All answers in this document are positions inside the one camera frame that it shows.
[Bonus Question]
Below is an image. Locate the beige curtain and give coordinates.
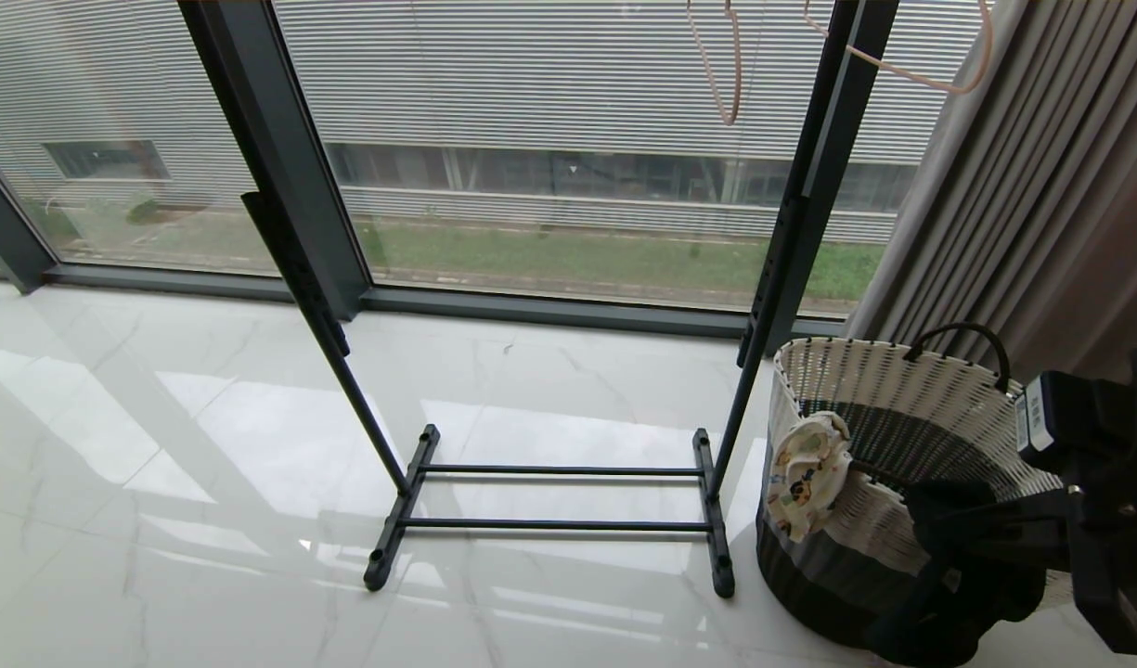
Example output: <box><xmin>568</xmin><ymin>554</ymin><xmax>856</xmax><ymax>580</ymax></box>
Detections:
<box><xmin>846</xmin><ymin>0</ymin><xmax>1137</xmax><ymax>391</ymax></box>

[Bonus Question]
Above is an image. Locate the white laundry basket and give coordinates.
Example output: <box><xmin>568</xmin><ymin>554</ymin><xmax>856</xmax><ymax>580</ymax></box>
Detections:
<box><xmin>756</xmin><ymin>322</ymin><xmax>1079</xmax><ymax>650</ymax></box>

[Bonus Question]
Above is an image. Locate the black clothes rack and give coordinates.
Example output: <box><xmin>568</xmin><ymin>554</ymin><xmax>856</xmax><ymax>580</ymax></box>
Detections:
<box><xmin>183</xmin><ymin>0</ymin><xmax>880</xmax><ymax>600</ymax></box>

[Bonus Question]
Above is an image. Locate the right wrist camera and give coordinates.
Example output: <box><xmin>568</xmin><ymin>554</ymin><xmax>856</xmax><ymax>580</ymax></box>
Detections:
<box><xmin>1014</xmin><ymin>369</ymin><xmax>1103</xmax><ymax>469</ymax></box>

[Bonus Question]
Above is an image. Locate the black garment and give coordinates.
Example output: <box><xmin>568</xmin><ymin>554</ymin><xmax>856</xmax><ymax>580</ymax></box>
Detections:
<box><xmin>860</xmin><ymin>478</ymin><xmax>1056</xmax><ymax>668</ymax></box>

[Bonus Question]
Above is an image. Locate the pink clothes hanger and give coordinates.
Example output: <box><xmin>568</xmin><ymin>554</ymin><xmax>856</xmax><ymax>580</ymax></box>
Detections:
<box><xmin>803</xmin><ymin>0</ymin><xmax>995</xmax><ymax>96</ymax></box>
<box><xmin>687</xmin><ymin>0</ymin><xmax>744</xmax><ymax>128</ymax></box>

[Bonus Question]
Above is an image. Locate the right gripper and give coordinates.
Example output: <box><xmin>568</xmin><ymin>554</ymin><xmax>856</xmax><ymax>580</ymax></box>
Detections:
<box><xmin>1065</xmin><ymin>478</ymin><xmax>1137</xmax><ymax>657</ymax></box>

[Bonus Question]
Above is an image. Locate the cream printed garment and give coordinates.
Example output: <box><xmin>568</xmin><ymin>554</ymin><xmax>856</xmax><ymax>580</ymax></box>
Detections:
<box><xmin>768</xmin><ymin>411</ymin><xmax>854</xmax><ymax>545</ymax></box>

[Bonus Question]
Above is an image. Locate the window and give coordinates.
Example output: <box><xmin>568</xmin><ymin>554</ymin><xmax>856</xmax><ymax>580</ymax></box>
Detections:
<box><xmin>0</xmin><ymin>0</ymin><xmax>988</xmax><ymax>340</ymax></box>

